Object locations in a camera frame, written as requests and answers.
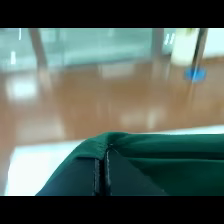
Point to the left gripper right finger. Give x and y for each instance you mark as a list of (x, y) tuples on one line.
[(130, 176)]

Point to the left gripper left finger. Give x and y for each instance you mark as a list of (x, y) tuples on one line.
[(76, 180)]

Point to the dark green garment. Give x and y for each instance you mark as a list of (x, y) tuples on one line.
[(173, 160)]

